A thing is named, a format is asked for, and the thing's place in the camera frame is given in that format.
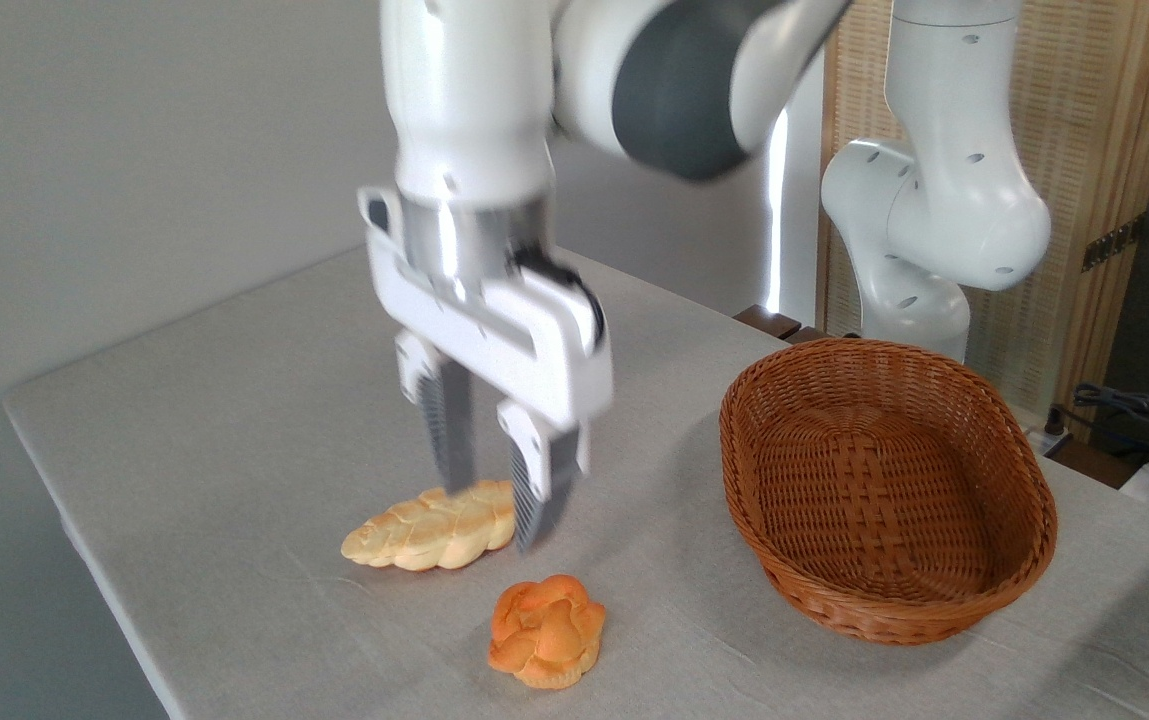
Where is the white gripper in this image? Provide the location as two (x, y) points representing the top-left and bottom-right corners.
(357, 185), (616, 553)

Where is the round knotted bread roll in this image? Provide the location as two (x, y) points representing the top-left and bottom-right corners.
(487, 574), (607, 691)

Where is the long braided bread loaf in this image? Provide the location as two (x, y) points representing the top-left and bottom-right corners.
(340, 479), (518, 572)

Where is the grey tablecloth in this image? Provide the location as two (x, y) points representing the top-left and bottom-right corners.
(2, 245), (1149, 720)

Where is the dark brown wooden furniture piece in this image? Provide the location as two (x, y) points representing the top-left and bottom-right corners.
(734, 305), (830, 346)

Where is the brown oval wicker basket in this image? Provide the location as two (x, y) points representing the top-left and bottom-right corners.
(719, 338), (1059, 646)

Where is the dark metal screen hinge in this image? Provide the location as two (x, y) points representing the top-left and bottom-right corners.
(1081, 215), (1145, 273)

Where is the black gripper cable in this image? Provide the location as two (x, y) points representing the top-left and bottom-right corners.
(514, 248), (604, 351)

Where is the bundle of dark cables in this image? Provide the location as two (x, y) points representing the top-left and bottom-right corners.
(1072, 383), (1149, 471)

